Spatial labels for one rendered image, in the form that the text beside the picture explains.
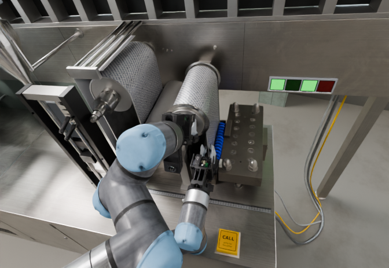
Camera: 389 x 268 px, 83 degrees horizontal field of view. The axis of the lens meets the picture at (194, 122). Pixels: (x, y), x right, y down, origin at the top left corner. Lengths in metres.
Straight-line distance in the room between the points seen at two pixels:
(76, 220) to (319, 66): 1.13
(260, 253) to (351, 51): 0.76
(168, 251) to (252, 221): 0.59
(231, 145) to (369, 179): 1.61
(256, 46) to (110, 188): 0.71
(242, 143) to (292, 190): 1.18
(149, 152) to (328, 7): 0.73
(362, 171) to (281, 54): 1.65
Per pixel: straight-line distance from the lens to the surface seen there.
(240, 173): 0.85
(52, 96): 0.69
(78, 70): 0.73
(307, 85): 1.01
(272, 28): 0.88
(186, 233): 0.64
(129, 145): 0.37
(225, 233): 0.87
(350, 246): 2.01
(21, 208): 1.27
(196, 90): 0.75
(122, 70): 0.76
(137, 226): 0.38
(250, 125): 1.01
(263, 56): 0.93
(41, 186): 1.28
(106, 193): 0.44
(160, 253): 0.36
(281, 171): 2.14
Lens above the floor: 1.75
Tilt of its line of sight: 44 degrees down
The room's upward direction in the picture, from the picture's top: 9 degrees counter-clockwise
